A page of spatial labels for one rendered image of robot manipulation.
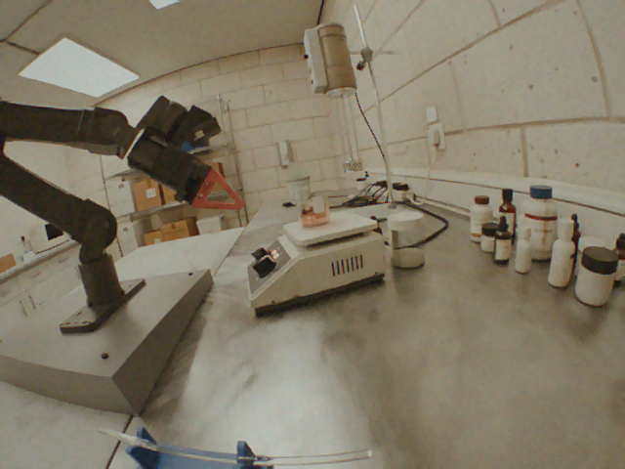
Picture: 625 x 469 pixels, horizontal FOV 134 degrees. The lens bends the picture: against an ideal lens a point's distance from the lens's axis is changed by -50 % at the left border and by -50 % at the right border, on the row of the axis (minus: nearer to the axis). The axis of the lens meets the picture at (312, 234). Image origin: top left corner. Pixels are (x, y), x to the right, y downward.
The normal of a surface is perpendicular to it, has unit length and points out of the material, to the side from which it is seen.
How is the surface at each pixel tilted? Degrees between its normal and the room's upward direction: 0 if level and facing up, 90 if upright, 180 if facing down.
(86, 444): 0
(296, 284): 90
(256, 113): 90
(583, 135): 90
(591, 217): 90
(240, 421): 0
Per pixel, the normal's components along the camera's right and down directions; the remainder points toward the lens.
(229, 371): -0.16, -0.95
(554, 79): -0.98, 0.17
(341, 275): 0.28, 0.20
